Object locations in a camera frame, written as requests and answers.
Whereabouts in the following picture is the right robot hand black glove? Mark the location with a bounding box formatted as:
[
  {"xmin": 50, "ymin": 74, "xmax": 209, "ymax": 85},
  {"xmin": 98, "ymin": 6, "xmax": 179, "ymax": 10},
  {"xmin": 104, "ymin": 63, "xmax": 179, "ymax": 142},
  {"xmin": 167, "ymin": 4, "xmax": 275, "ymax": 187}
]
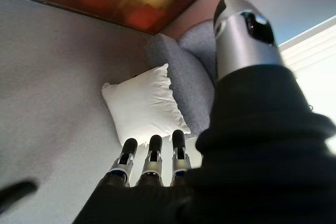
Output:
[{"xmin": 72, "ymin": 0, "xmax": 336, "ymax": 224}]

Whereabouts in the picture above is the white window frame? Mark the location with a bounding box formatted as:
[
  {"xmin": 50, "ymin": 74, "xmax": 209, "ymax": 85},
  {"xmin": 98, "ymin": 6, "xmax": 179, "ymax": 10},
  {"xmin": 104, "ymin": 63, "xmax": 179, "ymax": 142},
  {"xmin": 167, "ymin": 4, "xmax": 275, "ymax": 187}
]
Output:
[{"xmin": 278, "ymin": 23, "xmax": 336, "ymax": 122}]

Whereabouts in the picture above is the white square cushion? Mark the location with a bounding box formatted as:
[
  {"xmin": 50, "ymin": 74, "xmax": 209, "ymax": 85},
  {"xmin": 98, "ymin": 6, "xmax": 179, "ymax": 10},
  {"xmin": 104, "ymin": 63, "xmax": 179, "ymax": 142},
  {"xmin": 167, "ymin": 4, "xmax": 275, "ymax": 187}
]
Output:
[{"xmin": 101, "ymin": 63, "xmax": 192, "ymax": 147}]

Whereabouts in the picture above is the black cable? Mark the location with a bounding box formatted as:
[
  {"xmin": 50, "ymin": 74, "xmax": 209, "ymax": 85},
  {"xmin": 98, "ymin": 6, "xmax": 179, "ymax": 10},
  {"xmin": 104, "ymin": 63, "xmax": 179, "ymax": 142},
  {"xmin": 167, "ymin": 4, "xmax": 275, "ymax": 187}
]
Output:
[{"xmin": 0, "ymin": 179, "xmax": 38, "ymax": 206}]

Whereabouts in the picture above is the grey pillow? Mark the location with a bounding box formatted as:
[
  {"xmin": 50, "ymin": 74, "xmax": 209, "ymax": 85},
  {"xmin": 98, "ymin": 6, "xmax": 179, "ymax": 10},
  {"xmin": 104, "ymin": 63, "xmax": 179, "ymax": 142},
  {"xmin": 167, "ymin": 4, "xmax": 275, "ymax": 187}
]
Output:
[{"xmin": 144, "ymin": 19, "xmax": 218, "ymax": 138}]

